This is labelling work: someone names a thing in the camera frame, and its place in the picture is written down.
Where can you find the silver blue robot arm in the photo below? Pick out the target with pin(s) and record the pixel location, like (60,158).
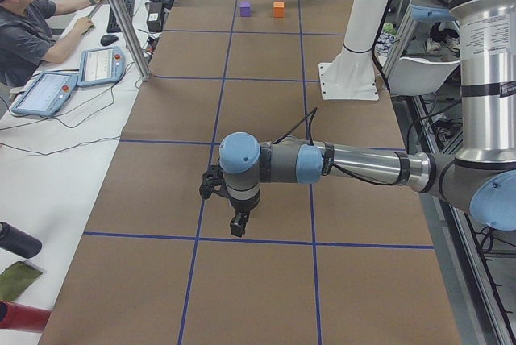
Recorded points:
(479,179)

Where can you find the white chair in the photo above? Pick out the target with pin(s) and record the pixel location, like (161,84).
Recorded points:
(417,76)

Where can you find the far blue teach pendant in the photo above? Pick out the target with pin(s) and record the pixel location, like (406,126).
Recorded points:
(101,66)

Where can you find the near blue teach pendant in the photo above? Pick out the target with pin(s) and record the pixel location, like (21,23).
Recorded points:
(47,94)

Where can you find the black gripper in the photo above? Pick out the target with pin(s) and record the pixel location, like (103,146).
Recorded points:
(242,208)

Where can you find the black power adapter box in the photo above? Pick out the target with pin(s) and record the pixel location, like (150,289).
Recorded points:
(155,18)

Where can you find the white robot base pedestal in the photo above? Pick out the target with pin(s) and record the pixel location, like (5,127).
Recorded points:
(351,75)

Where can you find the person in grey shirt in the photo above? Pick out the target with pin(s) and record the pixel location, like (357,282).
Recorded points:
(27,40)

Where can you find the green cloth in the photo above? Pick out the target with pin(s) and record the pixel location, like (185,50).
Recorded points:
(17,278)

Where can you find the orange block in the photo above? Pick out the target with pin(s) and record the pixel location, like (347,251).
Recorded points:
(278,9)

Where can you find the aluminium frame post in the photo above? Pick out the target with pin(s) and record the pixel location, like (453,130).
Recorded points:
(131,38)

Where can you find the black bottle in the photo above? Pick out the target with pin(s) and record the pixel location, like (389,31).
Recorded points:
(19,242)

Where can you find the red bottle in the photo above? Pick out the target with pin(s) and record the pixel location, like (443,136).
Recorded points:
(19,317)

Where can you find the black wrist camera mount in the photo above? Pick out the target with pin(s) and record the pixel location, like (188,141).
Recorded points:
(212,182)

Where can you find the black computer mouse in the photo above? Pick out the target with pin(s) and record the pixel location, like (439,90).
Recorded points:
(108,39)

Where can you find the purple block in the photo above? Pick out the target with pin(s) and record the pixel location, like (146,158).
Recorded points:
(245,9)

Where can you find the blue teach pendant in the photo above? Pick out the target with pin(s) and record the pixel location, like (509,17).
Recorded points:
(47,94)
(101,66)

